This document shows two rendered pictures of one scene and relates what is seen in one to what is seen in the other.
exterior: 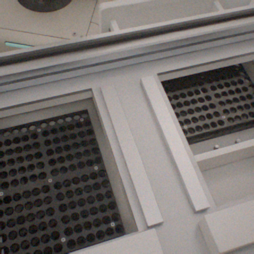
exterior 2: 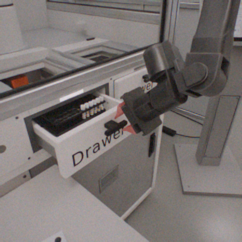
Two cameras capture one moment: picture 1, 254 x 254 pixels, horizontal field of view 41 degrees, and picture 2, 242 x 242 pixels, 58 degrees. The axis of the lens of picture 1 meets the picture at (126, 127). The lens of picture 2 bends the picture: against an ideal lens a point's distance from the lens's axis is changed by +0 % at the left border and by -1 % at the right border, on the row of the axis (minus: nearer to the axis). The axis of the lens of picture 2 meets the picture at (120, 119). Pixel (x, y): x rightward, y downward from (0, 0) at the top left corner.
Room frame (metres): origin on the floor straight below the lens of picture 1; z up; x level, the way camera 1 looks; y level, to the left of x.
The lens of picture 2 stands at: (1.04, -0.20, 1.21)
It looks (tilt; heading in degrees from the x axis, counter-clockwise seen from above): 33 degrees down; 156
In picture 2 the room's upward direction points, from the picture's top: straight up
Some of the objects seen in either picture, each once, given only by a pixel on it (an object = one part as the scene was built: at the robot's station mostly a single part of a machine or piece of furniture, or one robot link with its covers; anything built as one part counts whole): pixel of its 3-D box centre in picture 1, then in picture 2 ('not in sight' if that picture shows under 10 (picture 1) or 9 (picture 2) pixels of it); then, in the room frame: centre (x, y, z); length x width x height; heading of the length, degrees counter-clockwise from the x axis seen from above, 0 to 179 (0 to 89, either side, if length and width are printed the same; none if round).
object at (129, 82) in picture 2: not in sight; (141, 83); (0.36, 0.19, 0.87); 0.29 x 0.02 x 0.11; 114
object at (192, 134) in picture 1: (198, 87); (61, 108); (0.41, -0.13, 0.87); 0.22 x 0.18 x 0.06; 24
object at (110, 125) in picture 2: not in sight; (112, 126); (0.62, -0.04, 0.91); 0.07 x 0.04 x 0.01; 114
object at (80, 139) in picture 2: not in sight; (105, 132); (0.60, -0.05, 0.87); 0.29 x 0.02 x 0.11; 114
